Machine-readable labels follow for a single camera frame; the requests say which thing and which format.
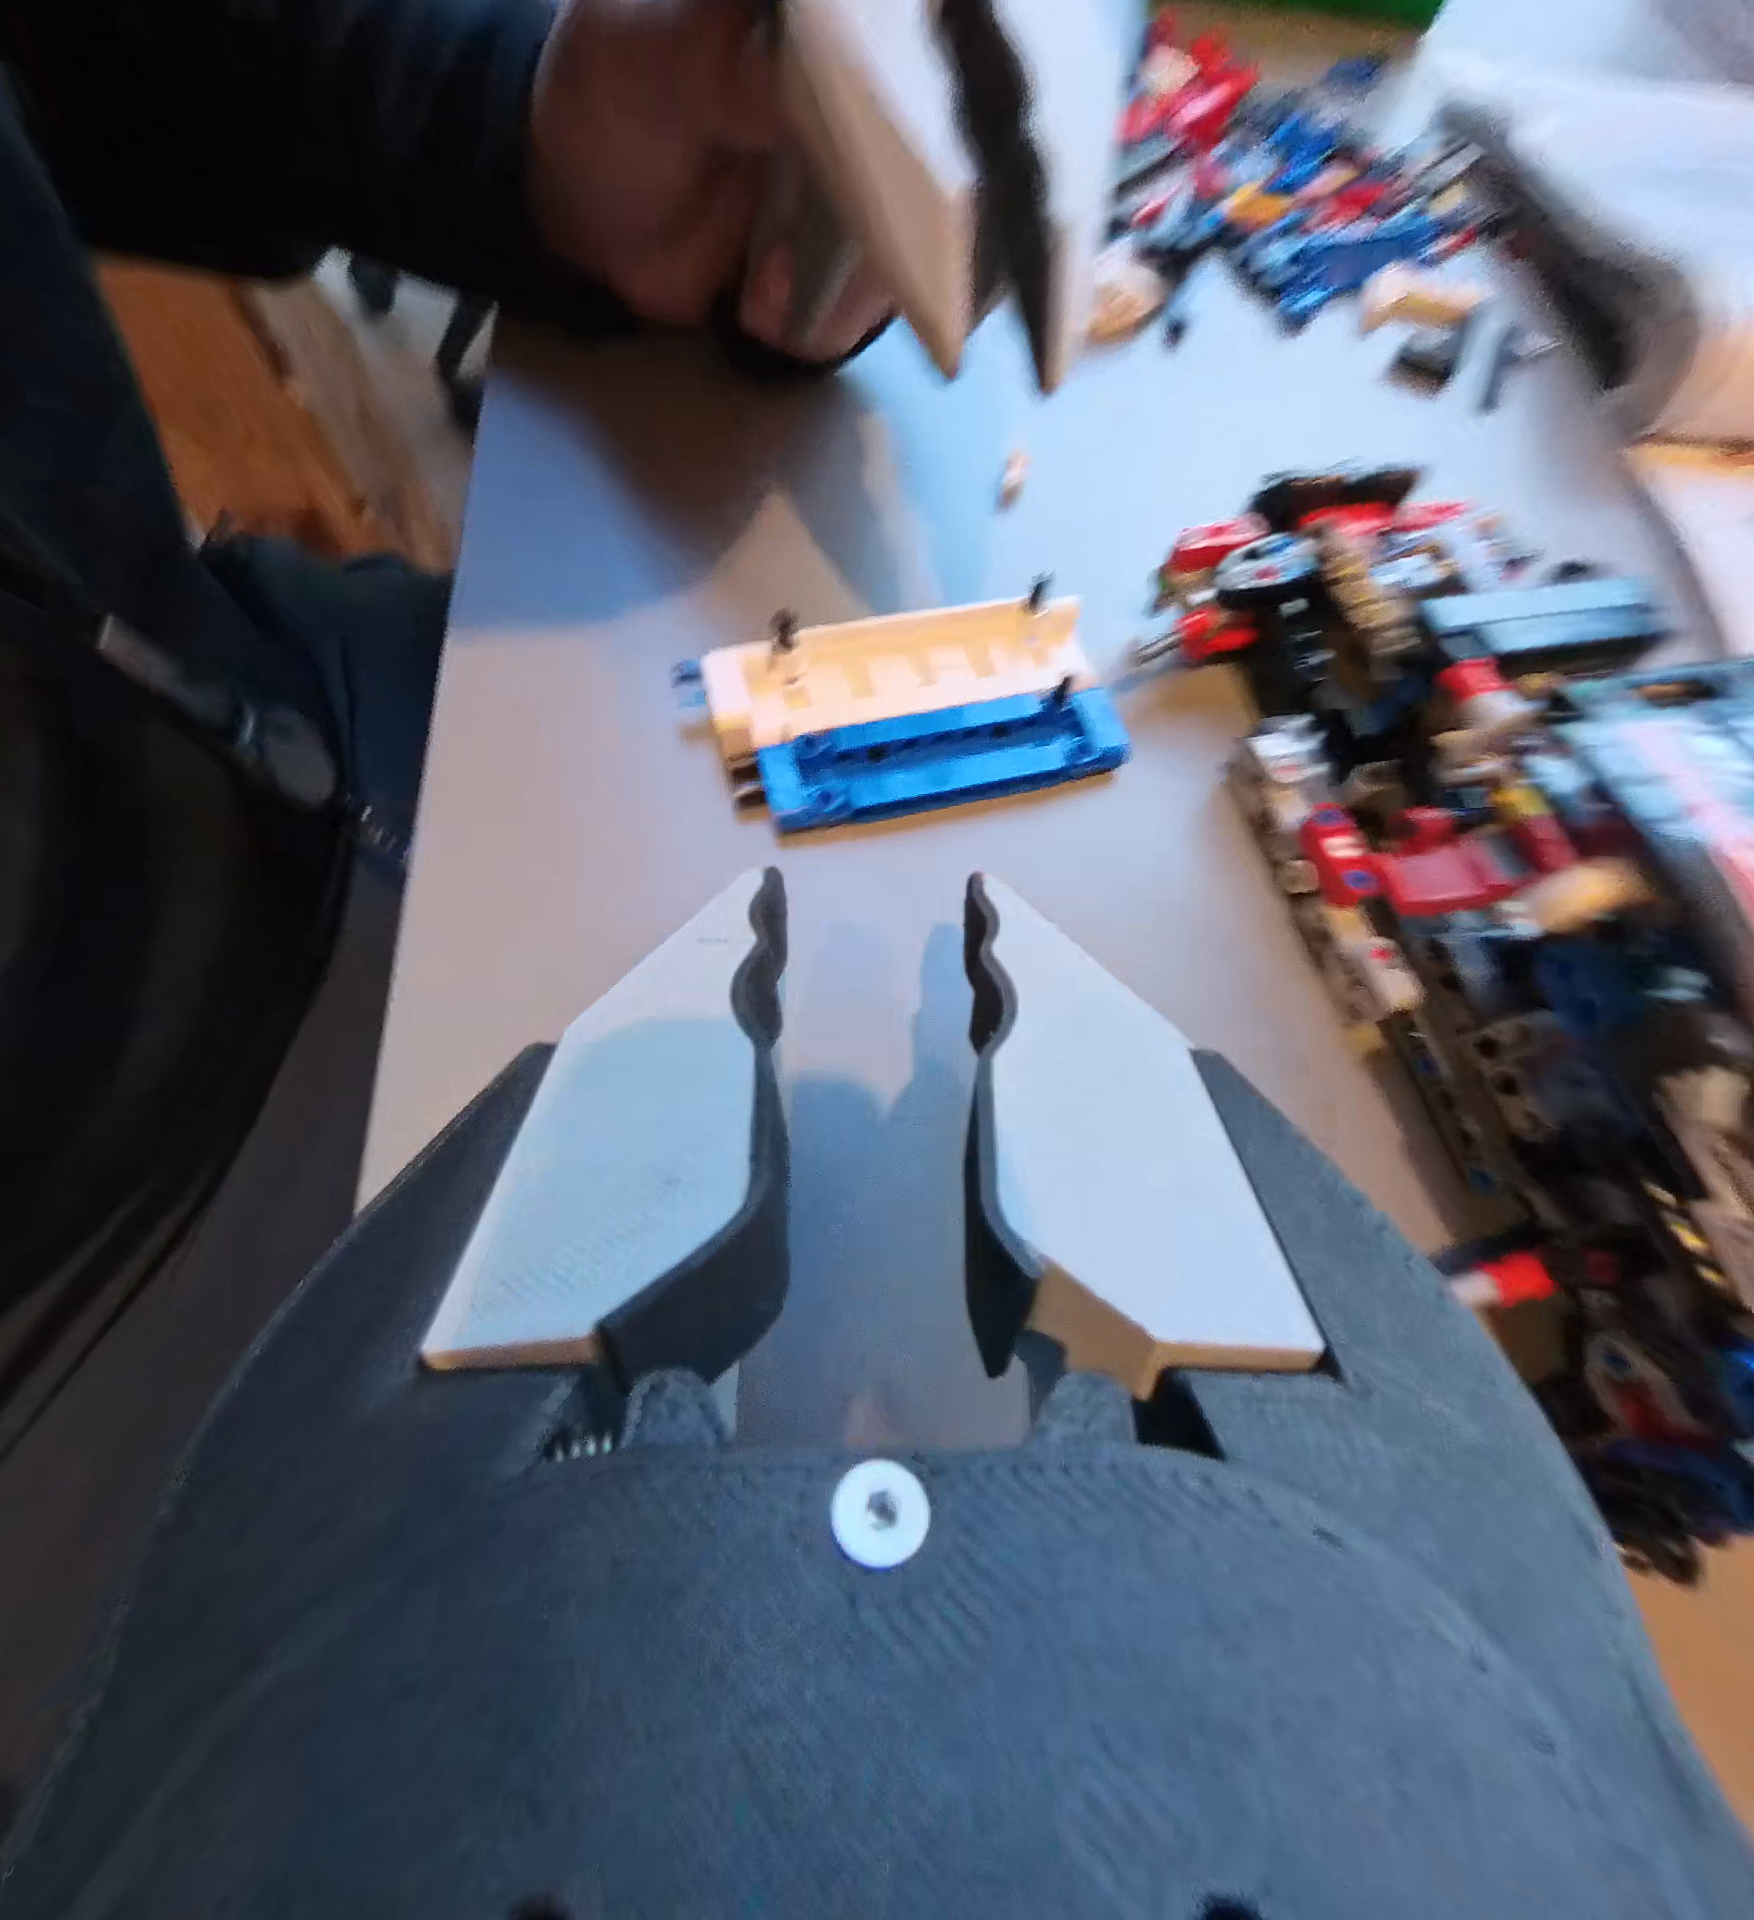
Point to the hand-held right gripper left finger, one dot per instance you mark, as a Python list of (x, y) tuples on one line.
[(623, 1170)]

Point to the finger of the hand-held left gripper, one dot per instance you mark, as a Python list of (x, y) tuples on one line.
[(1072, 121), (884, 135)]

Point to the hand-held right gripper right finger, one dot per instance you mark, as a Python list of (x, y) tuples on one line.
[(1132, 1184)]

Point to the white and blue brick panel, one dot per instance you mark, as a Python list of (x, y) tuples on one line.
[(937, 751)]

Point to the person's left forearm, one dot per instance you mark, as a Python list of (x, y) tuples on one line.
[(292, 135)]

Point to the grey desk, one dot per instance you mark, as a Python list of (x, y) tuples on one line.
[(637, 600)]

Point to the person's left hand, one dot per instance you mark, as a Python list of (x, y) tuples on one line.
[(637, 150)]

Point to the pile of loose toy bricks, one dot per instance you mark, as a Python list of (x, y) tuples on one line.
[(1266, 180)]

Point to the small white toy connector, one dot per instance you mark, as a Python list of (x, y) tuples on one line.
[(1014, 476)]

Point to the green plastic bin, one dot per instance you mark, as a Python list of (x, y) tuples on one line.
[(1403, 9)]

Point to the black office chair base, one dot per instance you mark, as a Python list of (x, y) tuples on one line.
[(457, 353)]

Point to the toy brick race car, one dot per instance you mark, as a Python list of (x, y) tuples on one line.
[(1492, 930)]

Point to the person's dark jacket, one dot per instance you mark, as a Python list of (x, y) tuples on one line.
[(66, 900)]

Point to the folded instruction booklet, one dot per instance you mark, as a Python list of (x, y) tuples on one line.
[(1686, 195)]

